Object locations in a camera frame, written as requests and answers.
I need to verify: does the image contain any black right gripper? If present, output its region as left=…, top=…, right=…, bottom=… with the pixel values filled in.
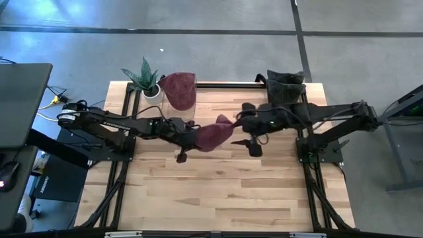
left=230, top=102, right=282, bottom=148

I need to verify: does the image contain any maroon cap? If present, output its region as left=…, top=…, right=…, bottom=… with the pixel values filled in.
left=194, top=114, right=235, bottom=153
left=157, top=71, right=198, bottom=112

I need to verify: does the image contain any white plant pot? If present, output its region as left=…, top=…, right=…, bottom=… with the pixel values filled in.
left=142, top=83, right=165, bottom=106

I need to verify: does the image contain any green snake plant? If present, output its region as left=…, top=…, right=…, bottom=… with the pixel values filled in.
left=120, top=56, right=160, bottom=94

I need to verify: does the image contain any black storage box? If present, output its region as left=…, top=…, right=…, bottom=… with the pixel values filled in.
left=32, top=154, right=87, bottom=203

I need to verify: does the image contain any grey monitor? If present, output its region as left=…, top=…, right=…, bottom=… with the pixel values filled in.
left=0, top=62, right=54, bottom=149

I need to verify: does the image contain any person's shoe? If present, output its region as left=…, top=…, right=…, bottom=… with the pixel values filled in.
left=12, top=194, right=34, bottom=233

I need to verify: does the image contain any black computer mouse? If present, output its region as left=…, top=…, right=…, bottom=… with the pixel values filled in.
left=0, top=161, right=20, bottom=193

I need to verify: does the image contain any black desk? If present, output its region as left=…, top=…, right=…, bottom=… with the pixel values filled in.
left=0, top=145, right=39, bottom=233

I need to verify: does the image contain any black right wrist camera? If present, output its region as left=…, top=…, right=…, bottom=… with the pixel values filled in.
left=247, top=134, right=264, bottom=158

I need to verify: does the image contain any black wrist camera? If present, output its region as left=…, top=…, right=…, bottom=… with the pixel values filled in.
left=176, top=147, right=189, bottom=164
left=247, top=134, right=264, bottom=158

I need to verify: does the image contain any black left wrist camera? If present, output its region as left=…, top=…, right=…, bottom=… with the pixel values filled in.
left=176, top=147, right=189, bottom=164

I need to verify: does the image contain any black aluminium table frame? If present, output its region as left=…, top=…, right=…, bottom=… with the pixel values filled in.
left=79, top=81, right=356, bottom=238

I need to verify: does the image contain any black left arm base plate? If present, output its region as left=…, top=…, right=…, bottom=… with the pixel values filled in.
left=86, top=134, right=137, bottom=163

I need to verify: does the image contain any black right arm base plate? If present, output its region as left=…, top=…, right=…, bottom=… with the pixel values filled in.
left=295, top=136, right=345, bottom=164

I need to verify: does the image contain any silver corner bracket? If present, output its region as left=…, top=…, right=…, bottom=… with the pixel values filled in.
left=104, top=231, right=143, bottom=238
left=289, top=231, right=327, bottom=238

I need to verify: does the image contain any yellow cable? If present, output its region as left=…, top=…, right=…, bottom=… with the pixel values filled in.
left=36, top=95, right=62, bottom=122

